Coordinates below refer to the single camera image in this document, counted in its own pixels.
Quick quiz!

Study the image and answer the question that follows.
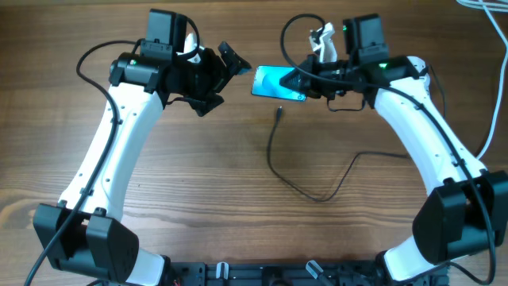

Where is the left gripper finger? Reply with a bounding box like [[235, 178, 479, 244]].
[[187, 93, 224, 117], [217, 41, 252, 76]]

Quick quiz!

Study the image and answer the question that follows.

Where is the blue Galaxy smartphone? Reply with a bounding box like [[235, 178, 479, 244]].
[[251, 65, 306, 102]]

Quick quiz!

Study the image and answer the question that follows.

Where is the black USB charging cable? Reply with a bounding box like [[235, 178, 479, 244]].
[[267, 105, 410, 203]]

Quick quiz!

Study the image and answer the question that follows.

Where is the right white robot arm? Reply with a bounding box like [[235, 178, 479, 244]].
[[280, 14, 507, 284]]

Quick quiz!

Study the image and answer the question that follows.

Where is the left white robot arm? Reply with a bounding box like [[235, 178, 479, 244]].
[[33, 9, 251, 285]]

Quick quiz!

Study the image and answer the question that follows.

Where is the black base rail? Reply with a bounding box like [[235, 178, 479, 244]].
[[162, 260, 449, 286]]

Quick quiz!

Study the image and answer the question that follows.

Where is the white power strip cable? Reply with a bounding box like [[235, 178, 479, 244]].
[[456, 0, 508, 160]]

